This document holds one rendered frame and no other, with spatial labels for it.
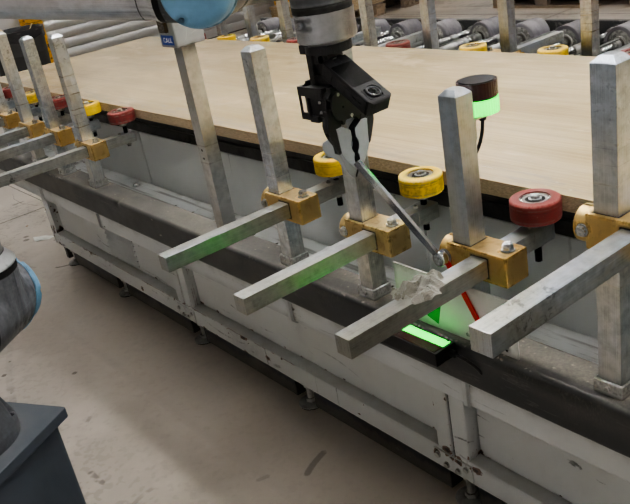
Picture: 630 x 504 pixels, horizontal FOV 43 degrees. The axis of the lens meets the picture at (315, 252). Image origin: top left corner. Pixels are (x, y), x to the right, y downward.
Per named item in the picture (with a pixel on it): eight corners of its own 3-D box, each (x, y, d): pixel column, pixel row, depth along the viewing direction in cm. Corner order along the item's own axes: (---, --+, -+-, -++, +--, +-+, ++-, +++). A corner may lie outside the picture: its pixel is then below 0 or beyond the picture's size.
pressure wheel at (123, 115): (122, 142, 246) (112, 106, 242) (146, 139, 245) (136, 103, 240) (112, 151, 239) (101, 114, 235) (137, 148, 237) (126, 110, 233)
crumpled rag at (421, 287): (417, 309, 108) (415, 294, 107) (383, 296, 113) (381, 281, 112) (461, 283, 112) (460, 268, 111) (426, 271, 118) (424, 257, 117)
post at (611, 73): (621, 406, 109) (615, 57, 90) (599, 396, 112) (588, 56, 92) (636, 394, 111) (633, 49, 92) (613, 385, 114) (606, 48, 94)
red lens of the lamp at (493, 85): (479, 102, 113) (478, 87, 112) (448, 98, 117) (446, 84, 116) (507, 90, 116) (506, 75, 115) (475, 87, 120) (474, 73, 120)
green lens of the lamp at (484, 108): (481, 119, 114) (479, 104, 113) (450, 115, 118) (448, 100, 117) (508, 107, 117) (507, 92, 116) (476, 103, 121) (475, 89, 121)
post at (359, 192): (376, 307, 147) (334, 46, 128) (363, 301, 150) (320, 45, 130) (389, 299, 149) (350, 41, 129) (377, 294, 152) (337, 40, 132)
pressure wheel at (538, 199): (544, 276, 124) (539, 208, 119) (503, 264, 130) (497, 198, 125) (575, 256, 128) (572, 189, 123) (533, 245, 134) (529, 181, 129)
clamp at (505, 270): (507, 289, 117) (505, 259, 115) (440, 267, 127) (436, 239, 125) (531, 274, 120) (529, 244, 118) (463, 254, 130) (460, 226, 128)
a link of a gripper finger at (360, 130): (350, 166, 131) (342, 111, 127) (375, 171, 127) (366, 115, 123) (336, 172, 129) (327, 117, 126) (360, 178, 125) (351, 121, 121)
